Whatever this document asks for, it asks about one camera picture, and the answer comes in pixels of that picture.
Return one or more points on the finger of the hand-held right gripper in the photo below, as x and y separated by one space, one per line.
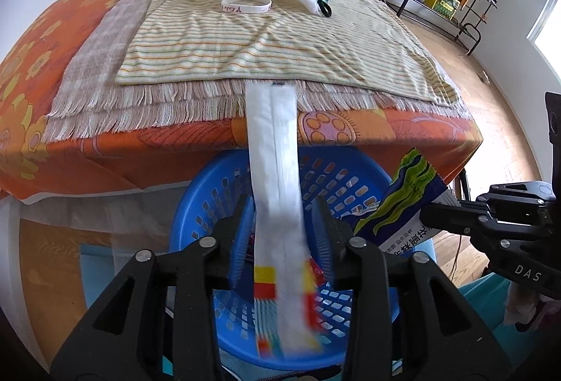
517 193
451 219

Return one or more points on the fringed checked blanket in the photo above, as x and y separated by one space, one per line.
96 56

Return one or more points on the blue green snack wrapper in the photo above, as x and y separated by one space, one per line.
403 197

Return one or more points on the window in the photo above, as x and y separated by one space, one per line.
550 30

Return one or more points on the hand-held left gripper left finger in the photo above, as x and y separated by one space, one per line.
245 241

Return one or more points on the pink white cloth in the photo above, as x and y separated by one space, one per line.
523 306

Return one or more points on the clear plastic sheet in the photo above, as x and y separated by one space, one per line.
65 210

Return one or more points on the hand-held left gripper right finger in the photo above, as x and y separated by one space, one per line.
324 241

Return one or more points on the blue plastic basket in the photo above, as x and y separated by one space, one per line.
210 205

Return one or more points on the white colourful wrapper strip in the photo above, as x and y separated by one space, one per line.
276 188

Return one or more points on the yellow striped towel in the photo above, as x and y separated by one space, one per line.
219 48

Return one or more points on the orange floral tablecloth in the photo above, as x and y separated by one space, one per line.
65 56

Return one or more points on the teal floor mat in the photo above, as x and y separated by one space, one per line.
477 311

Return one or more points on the yellow crate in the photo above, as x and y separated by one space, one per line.
442 2

